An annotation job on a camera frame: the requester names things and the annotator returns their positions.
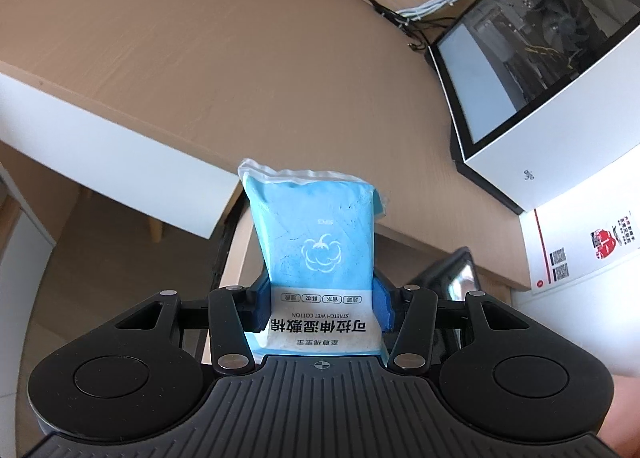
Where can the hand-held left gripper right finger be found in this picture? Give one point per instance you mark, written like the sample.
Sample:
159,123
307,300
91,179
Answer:
382,305

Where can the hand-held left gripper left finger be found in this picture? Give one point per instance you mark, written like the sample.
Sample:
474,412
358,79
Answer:
263,308

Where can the blue cotton pad packet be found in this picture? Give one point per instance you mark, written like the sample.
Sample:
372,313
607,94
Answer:
320,248

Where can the black glossy object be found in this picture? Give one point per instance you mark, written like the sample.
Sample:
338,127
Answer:
457,270

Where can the white box with red print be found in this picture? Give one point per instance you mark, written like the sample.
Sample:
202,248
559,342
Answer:
585,238

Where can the person's leg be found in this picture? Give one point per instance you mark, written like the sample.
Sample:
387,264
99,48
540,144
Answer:
625,418

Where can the white computer case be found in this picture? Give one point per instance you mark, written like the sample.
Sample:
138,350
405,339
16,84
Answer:
540,88

